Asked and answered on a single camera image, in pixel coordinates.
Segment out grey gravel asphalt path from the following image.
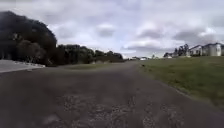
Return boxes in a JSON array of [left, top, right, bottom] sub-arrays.
[[0, 61, 224, 128]]

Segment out trees beside house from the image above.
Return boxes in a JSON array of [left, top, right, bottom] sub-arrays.
[[171, 43, 190, 57]]

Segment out grass field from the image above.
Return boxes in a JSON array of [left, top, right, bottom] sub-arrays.
[[138, 55, 224, 109]]

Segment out large dark tree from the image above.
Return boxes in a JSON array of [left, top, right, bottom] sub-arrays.
[[0, 10, 58, 67]]

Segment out white house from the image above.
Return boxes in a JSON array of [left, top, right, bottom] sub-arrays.
[[185, 42, 224, 57]]

